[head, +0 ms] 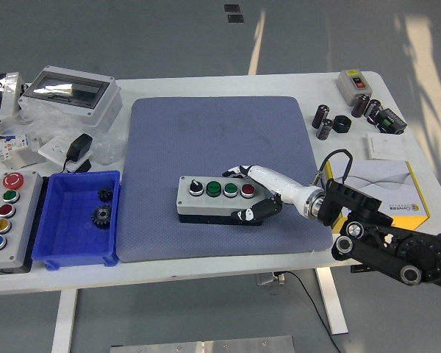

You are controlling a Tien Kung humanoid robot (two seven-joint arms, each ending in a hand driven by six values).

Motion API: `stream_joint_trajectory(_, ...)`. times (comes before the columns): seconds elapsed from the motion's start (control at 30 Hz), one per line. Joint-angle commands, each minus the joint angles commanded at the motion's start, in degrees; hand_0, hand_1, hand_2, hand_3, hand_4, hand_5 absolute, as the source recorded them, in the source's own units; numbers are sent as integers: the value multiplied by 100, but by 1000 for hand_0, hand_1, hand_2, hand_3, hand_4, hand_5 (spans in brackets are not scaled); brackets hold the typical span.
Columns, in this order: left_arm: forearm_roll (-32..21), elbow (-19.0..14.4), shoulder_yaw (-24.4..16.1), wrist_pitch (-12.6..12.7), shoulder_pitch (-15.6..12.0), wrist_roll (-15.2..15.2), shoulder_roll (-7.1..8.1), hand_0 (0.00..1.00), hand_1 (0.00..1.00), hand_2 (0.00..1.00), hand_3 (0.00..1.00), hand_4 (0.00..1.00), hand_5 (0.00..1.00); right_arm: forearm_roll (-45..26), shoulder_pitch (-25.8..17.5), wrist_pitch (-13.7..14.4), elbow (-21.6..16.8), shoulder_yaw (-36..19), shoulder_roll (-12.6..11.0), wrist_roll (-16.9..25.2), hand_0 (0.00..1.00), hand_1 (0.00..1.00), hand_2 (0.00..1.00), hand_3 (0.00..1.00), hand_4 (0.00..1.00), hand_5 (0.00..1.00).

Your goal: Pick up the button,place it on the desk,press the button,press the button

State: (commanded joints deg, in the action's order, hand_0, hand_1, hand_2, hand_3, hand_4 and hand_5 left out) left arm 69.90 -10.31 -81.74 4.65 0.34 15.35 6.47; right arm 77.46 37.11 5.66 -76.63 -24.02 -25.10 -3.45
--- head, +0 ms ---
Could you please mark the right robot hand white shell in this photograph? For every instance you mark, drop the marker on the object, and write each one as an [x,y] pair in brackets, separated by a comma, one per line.
[283,184]

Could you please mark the grey four-button control box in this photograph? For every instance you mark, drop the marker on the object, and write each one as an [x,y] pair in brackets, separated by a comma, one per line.
[206,206]

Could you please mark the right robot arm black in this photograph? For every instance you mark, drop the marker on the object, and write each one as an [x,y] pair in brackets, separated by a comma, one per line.
[422,253]

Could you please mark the grey five-button control box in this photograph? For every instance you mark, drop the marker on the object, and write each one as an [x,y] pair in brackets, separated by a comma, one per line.
[20,220]

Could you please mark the black cylindrical capacitor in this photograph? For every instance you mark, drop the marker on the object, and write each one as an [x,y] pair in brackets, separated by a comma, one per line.
[360,106]
[324,129]
[373,108]
[321,115]

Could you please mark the black hex nut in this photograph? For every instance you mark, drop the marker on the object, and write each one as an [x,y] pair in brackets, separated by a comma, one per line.
[341,125]

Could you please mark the white and yellow cardboard box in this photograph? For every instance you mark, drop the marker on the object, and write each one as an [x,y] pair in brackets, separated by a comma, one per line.
[393,184]

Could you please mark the black table control panel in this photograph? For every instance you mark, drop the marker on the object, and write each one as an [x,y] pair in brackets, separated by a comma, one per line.
[360,269]

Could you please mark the black module with green terminal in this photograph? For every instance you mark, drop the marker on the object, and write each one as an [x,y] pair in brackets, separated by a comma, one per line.
[389,123]

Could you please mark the white table leg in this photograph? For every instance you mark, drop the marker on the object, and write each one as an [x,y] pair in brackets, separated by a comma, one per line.
[332,301]
[64,320]

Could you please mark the blue-grey table mat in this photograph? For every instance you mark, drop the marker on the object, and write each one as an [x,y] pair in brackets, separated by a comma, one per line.
[158,121]

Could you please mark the black floor cover plate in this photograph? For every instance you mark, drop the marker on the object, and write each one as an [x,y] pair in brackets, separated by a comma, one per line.
[232,8]
[236,18]

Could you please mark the small black bevel gear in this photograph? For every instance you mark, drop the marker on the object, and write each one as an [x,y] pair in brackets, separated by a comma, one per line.
[104,194]

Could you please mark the silver metal plate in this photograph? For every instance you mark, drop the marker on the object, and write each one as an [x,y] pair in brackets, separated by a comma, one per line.
[206,345]

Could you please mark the large black bevel gear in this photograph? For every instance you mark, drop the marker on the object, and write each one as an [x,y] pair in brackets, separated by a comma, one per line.
[102,217]

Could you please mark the black power adapter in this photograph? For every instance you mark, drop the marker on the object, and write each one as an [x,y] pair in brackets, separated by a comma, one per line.
[79,145]

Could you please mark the blue plastic bin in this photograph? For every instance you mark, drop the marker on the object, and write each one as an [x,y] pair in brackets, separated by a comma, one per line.
[70,235]

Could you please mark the clear plastic bag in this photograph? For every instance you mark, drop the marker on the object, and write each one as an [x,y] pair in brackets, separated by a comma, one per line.
[40,125]

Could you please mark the white circuit breaker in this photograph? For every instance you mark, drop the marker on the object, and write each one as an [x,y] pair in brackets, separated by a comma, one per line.
[14,145]

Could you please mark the grey and black electrical box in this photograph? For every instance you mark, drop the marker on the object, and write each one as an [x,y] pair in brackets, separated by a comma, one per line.
[9,95]

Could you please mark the grey bracket under table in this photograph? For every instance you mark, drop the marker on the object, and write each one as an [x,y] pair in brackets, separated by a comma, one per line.
[266,279]

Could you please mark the white wall switch plate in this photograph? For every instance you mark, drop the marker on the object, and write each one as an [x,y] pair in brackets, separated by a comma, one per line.
[386,147]

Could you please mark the grey two-button switch box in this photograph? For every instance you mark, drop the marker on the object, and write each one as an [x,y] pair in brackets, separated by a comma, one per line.
[347,90]

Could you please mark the grey enclosure with clear lid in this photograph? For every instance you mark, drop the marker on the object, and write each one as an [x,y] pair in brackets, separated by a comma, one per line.
[95,106]

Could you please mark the white wall socket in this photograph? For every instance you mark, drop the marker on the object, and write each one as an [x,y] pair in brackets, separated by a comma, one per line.
[53,149]

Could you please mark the silver metal bracket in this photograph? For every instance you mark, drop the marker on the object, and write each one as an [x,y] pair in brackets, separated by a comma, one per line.
[25,160]

